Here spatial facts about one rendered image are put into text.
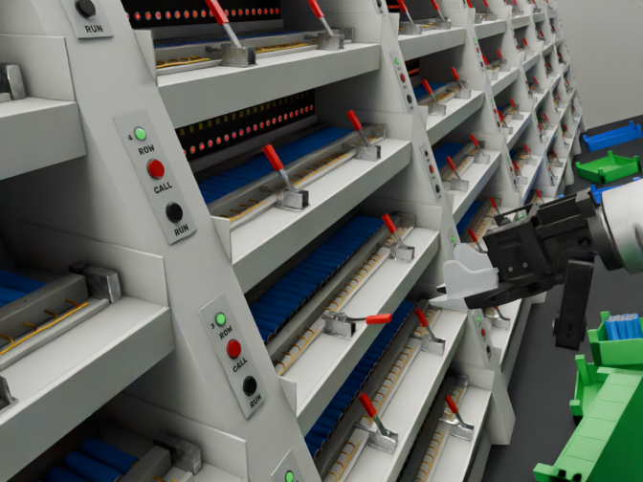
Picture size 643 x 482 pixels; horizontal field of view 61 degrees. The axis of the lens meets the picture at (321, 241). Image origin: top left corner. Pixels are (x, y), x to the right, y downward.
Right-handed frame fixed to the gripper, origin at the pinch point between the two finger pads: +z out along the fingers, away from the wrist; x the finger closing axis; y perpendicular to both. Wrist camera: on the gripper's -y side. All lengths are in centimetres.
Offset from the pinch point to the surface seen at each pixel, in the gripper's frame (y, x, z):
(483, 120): 9, -112, 15
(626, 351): -45, -57, -7
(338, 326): 0.7, 1.5, 15.7
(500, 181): -11, -112, 18
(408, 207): 4.9, -41.8, 18.3
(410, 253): 0.0, -25.1, 14.2
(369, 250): 3.8, -22.1, 19.5
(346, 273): 3.8, -12.1, 19.4
